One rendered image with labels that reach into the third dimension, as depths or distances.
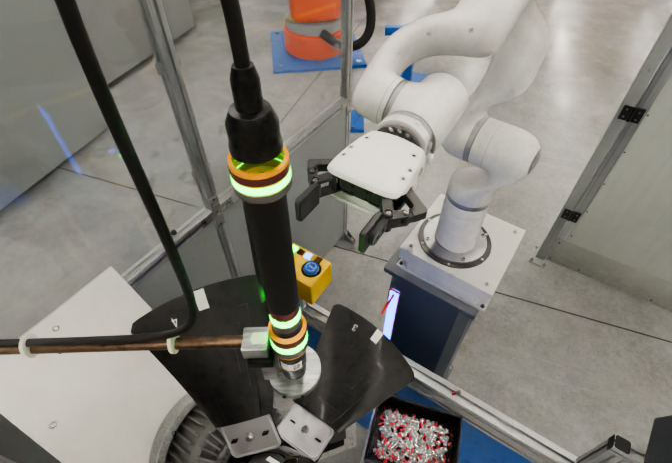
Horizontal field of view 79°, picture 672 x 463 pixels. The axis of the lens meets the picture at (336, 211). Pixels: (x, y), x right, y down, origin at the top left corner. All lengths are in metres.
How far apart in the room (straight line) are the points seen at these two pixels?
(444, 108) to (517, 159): 0.43
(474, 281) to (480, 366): 1.09
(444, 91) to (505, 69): 0.35
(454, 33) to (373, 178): 0.27
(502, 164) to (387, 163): 0.54
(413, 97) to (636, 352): 2.24
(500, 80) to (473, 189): 0.28
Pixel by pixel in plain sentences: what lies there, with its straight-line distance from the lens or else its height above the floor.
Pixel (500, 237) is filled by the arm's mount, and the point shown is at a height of 1.02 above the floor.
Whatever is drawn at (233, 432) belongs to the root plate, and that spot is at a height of 1.25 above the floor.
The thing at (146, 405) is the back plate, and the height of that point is 1.18.
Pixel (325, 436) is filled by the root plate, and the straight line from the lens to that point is 0.83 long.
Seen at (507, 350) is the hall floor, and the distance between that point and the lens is 2.37.
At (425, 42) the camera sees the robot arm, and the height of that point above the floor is 1.73.
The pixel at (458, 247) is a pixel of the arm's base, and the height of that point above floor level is 1.06.
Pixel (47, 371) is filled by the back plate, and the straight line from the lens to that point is 0.88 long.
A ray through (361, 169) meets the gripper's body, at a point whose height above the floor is 1.67.
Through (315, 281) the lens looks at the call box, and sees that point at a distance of 1.11.
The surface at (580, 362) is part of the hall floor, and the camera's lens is 2.49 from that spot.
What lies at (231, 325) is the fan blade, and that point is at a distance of 0.69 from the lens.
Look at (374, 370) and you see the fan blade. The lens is 0.90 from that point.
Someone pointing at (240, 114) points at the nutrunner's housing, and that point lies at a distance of 0.27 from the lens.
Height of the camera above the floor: 1.99
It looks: 46 degrees down
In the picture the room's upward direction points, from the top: straight up
